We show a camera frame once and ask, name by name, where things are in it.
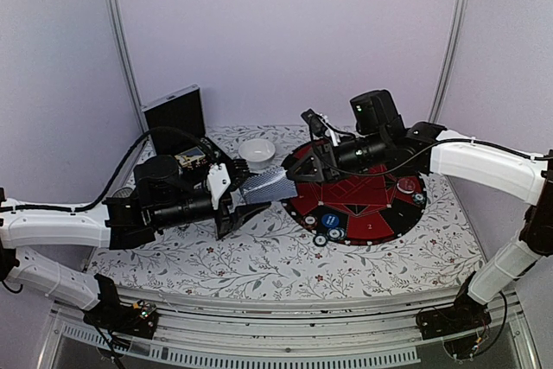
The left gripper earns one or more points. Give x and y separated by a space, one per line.
241 213

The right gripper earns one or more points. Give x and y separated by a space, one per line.
328 154

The blue card deck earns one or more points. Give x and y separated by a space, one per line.
271 185

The red chips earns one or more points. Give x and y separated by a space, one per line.
310 222

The blue small blind button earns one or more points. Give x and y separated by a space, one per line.
330 220

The green chips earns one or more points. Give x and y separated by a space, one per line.
336 234
419 198

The blue chips off mat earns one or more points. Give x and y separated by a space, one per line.
320 240

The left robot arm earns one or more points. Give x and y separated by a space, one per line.
25 226

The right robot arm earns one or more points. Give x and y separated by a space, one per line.
435 149

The white ceramic bowl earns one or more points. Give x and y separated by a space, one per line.
257 152

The boxed playing card deck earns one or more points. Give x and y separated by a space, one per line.
191 158

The round red black poker mat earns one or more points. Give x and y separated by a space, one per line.
371 209

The ribbed metal cup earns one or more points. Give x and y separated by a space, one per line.
123 194

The floral tablecloth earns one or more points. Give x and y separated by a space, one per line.
273 258

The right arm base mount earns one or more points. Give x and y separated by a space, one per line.
454 319

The aluminium frame post left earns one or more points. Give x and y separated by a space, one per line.
117 27

